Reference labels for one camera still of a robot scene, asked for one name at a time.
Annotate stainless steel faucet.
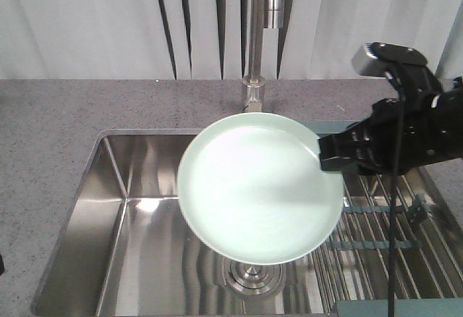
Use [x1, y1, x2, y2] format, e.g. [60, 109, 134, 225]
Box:
[242, 0, 284, 113]

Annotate stainless steel sink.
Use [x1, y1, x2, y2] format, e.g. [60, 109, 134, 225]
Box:
[32, 130, 326, 316]

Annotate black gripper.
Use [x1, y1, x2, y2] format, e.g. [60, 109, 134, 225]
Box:
[318, 62, 462, 175]

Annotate light green round plate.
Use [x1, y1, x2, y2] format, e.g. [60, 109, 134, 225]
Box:
[177, 113, 344, 266]

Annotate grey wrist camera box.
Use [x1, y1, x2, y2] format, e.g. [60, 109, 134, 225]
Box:
[352, 42, 428, 77]

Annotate round steel sink drain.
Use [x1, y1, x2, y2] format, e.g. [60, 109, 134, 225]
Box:
[223, 258, 286, 296]

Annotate grey metal dish rack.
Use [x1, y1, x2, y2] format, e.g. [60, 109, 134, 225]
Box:
[307, 169, 462, 316]

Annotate white pleated curtain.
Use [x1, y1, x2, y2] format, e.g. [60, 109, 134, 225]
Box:
[1, 0, 462, 80]

